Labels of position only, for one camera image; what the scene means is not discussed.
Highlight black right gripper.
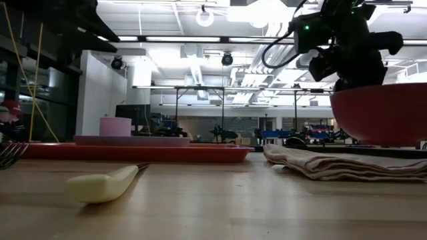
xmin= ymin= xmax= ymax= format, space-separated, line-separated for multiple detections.
xmin=308 ymin=13 xmax=405 ymax=93

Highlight red plastic bowl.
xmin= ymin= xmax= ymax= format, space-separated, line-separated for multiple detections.
xmin=329 ymin=82 xmax=427 ymax=148

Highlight beige cloth napkin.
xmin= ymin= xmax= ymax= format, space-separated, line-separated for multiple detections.
xmin=262 ymin=143 xmax=427 ymax=183

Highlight lilac plastic plate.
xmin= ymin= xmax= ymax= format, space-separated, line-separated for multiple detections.
xmin=73 ymin=135 xmax=191 ymax=148

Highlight pink plastic cup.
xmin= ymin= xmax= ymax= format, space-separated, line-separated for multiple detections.
xmin=99 ymin=116 xmax=133 ymax=137

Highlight knife with cream handle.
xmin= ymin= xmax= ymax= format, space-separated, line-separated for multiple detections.
xmin=63 ymin=163 xmax=150 ymax=205

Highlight red plastic tray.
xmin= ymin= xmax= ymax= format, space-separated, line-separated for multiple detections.
xmin=3 ymin=142 xmax=256 ymax=164

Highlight blue storage bin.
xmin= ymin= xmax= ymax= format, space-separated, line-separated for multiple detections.
xmin=262 ymin=130 xmax=293 ymax=139

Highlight cardboard box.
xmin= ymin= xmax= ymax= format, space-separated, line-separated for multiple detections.
xmin=235 ymin=133 xmax=252 ymax=146

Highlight long white light bar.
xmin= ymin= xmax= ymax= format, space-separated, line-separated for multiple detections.
xmin=96 ymin=35 xmax=427 ymax=46

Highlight black computer monitor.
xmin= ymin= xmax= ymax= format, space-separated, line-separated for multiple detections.
xmin=115 ymin=103 xmax=152 ymax=127

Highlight person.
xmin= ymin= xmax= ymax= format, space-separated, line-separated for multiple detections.
xmin=0 ymin=99 xmax=26 ymax=143

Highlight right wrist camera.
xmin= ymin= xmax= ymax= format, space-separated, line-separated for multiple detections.
xmin=292 ymin=15 xmax=332 ymax=55

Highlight black metal rig frame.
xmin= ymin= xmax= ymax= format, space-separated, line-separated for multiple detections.
xmin=133 ymin=85 xmax=228 ymax=129
xmin=266 ymin=88 xmax=334 ymax=134

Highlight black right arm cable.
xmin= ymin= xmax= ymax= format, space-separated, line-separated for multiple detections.
xmin=260 ymin=0 xmax=311 ymax=70

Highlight white ring lamp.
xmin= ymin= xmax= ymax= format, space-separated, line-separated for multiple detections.
xmin=195 ymin=7 xmax=216 ymax=28

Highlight yellow cable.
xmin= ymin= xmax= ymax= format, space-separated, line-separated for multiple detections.
xmin=1 ymin=0 xmax=60 ymax=143
xmin=28 ymin=21 xmax=46 ymax=141

